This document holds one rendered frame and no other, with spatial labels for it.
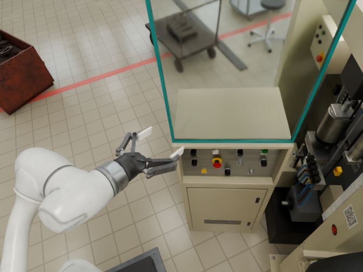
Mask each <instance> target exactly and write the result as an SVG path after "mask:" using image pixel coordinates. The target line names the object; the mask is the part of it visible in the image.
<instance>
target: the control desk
mask: <svg viewBox="0 0 363 272"><path fill-rule="evenodd" d="M182 146H184V151H183V154H182V155H181V156H180V158H179V160H178V161H177V162H176V163H177V173H178V178H179V183H180V189H181V194H182V197H183V203H184V208H185V213H186V219H187V224H188V228H189V231H203V232H232V233H254V232H255V230H256V227H257V225H258V223H259V221H260V219H261V217H262V214H263V212H264V210H265V208H266V206H267V204H268V201H269V199H270V197H271V195H272V193H273V191H274V188H275V186H276V184H277V182H278V180H279V178H280V176H281V174H282V172H283V169H284V167H285V165H286V163H287V161H288V158H289V156H290V154H291V152H292V150H293V147H294V146H293V143H172V148H173V153H174V152H176V151H177V150H179V149H180V148H181V147H182Z"/></svg>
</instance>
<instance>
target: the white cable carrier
mask: <svg viewBox="0 0 363 272"><path fill-rule="evenodd" d="M362 185H363V172H362V174H360V176H359V177H358V178H357V179H356V180H355V181H354V182H353V183H352V184H351V185H350V186H349V187H348V188H347V189H346V190H345V191H344V193H342V195H340V196H339V197H338V198H337V200H336V201H335V202H334V203H332V205H331V206H330V207H329V208H328V209H327V210H326V211H325V212H324V213H323V214H322V218H323V221H326V220H327V219H328V218H329V217H330V216H331V215H332V214H333V213H334V212H335V211H336V210H337V209H338V208H339V207H340V206H341V205H342V204H343V203H344V202H346V201H347V200H348V199H349V198H350V197H351V196H352V195H353V194H354V193H355V192H356V191H357V190H358V189H359V188H360V187H361V186H362Z"/></svg>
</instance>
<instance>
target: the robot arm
mask: <svg viewBox="0 0 363 272"><path fill-rule="evenodd" d="M152 128H153V127H152V126H151V127H149V128H147V129H145V130H144V131H139V132H138V133H136V132H133V134H131V132H127V134H126V136H125V138H124V140H123V141H122V143H121V145H120V146H119V147H117V148H116V156H117V157H118V158H116V159H114V160H108V161H107V162H105V163H103V164H102V165H100V166H98V167H96V168H94V169H93V170H92V171H90V172H88V171H86V170H82V169H79V168H77V167H75V166H74V165H73V164H72V163H71V162H70V161H69V160H68V159H66V158H65V157H63V156H62V155H60V154H58V153H56V152H54V151H50V150H48V149H44V148H41V147H32V148H28V149H26V150H24V151H23V152H22V153H20V154H19V156H18V157H17V159H16V161H15V172H16V183H15V186H14V191H15V193H16V201H15V204H14V207H13V209H12V211H11V214H10V217H9V220H8V225H7V228H6V233H5V239H4V246H3V253H2V260H1V267H0V272H27V268H28V253H29V237H30V229H31V225H32V222H33V219H34V217H35V215H36V214H37V212H38V216H39V218H40V220H41V221H42V223H43V224H44V225H45V226H46V227H47V228H48V229H49V230H51V231H52V232H54V233H56V234H64V233H66V232H69V231H71V230H73V229H75V228H77V227H78V226H80V225H82V224H83V223H85V222H87V221H88V220H89V219H91V218H92V217H94V216H95V215H96V214H97V213H99V212H100V211H101V210H102V209H103V208H104V207H105V206H106V205H107V203H108V202H109V201H110V200H111V199H112V198H114V197H115V196H116V195H117V194H118V193H120V192H121V191H122V190H123V189H125V188H126V187H127V186H128V183H129V182H130V181H131V180H132V179H134V178H135V177H136V176H137V175H138V174H139V173H144V174H145V175H146V178H147V179H150V178H152V177H153V176H156V175H160V174H164V173H168V172H173V171H175V170H176V168H177V163H176V162H177V161H178V160H179V158H180V156H181V155H182V154H183V151H184V146H182V147H181V148H180V149H179V150H177V151H176V152H174V153H173V154H172V155H171V156H170V158H167V159H151V158H146V157H145V156H143V155H141V154H140V153H139V152H135V146H136V140H137V142H139V141H141V140H142V139H144V138H146V137H147V136H149V135H150V134H152ZM130 140H132V145H131V152H127V153H124V151H125V149H126V147H127V145H128V143H129V141H130ZM146 162H148V164H146ZM151 167H152V168H151ZM58 272H102V271H101V270H100V269H99V268H97V267H96V266H95V265H94V264H92V263H91V262H89V261H87V260H85V259H79V258H74V259H70V260H68V261H66V262H65V263H64V264H63V265H62V266H61V268H60V269H59V271H58Z"/></svg>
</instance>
